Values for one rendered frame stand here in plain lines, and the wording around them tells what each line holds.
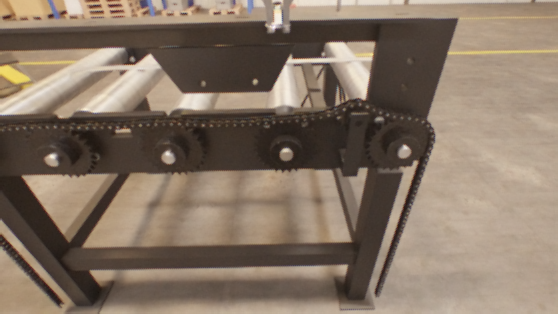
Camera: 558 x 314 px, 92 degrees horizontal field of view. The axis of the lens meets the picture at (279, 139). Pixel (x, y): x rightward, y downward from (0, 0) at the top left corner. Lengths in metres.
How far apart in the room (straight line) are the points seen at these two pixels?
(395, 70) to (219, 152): 0.51
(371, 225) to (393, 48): 0.58
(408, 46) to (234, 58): 0.40
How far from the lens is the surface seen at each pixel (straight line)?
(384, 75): 0.72
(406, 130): 0.76
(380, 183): 0.88
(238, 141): 0.76
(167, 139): 0.73
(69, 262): 1.39
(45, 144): 0.89
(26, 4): 10.71
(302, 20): 0.59
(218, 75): 0.70
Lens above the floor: 1.27
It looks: 33 degrees down
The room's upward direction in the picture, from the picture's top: 1 degrees counter-clockwise
